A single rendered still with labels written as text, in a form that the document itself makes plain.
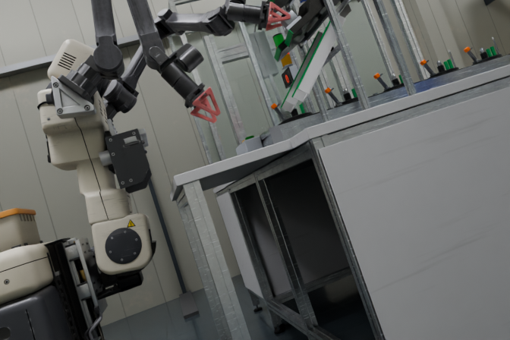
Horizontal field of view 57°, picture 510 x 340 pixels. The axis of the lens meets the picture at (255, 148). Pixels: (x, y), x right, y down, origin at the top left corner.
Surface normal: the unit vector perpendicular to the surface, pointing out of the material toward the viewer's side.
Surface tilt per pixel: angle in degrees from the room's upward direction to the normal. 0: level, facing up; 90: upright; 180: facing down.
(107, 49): 90
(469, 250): 90
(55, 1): 90
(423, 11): 90
